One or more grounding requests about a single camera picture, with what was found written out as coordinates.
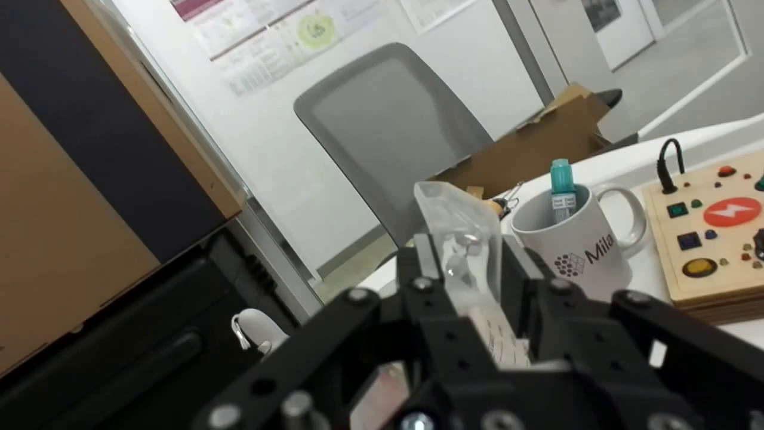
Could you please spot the clear plastic measuring jug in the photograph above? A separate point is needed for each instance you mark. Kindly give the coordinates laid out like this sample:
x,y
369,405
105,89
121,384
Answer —
x,y
468,262

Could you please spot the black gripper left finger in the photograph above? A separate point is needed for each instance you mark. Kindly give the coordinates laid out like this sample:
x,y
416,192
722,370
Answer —
x,y
320,372

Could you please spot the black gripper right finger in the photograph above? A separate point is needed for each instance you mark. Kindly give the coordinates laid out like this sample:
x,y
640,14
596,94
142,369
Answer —
x,y
648,363

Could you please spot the large cardboard box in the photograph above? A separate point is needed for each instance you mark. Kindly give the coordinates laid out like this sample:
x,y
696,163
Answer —
x,y
102,182

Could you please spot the small open cardboard box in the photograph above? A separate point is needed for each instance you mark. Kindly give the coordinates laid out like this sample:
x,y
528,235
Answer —
x,y
567,126

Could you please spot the grey mesh office chair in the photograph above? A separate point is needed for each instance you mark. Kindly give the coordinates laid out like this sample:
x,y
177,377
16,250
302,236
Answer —
x,y
388,119

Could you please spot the teal marker in mug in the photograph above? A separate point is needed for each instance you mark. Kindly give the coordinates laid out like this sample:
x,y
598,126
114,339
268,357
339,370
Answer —
x,y
562,186

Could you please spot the white tape dispenser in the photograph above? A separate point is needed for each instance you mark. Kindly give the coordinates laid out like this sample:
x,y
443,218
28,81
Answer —
x,y
257,331

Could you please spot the white logo mug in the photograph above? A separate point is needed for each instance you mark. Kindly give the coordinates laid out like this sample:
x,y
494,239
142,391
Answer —
x,y
577,239

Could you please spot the wall poster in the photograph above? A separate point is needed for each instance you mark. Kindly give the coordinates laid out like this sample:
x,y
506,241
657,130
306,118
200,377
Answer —
x,y
259,40

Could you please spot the wooden switch busy board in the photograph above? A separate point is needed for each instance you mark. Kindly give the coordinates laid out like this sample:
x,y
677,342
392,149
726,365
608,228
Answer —
x,y
708,228

